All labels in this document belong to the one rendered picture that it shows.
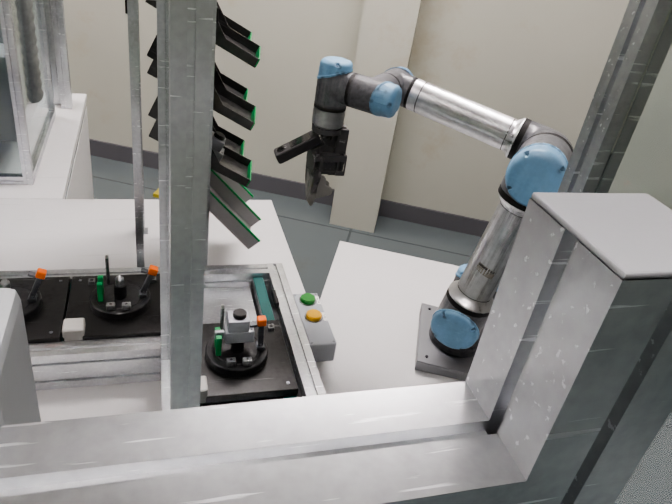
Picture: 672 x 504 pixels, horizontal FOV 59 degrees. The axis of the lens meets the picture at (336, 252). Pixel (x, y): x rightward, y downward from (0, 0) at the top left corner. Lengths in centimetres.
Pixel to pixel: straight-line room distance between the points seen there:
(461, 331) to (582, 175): 91
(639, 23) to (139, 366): 122
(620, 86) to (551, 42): 331
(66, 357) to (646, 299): 132
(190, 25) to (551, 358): 35
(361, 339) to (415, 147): 247
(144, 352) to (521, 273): 123
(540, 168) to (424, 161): 281
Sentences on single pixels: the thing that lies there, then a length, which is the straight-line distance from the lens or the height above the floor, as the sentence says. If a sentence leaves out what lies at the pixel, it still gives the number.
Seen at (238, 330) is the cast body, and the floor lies 106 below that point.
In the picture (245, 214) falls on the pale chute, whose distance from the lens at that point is 182.
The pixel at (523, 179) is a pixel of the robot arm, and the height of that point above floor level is 147.
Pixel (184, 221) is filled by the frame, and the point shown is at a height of 164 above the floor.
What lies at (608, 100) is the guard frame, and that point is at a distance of 56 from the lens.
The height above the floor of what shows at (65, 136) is 86.
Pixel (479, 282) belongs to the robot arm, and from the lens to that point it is 139.
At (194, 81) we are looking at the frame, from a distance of 49.
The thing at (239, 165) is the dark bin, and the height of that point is 120.
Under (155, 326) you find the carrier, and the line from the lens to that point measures 148.
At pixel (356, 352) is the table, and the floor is 86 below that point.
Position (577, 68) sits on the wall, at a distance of 391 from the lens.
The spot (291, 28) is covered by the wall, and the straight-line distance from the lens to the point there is 391.
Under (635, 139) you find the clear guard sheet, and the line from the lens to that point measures 55.
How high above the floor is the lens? 191
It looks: 31 degrees down
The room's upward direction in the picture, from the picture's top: 10 degrees clockwise
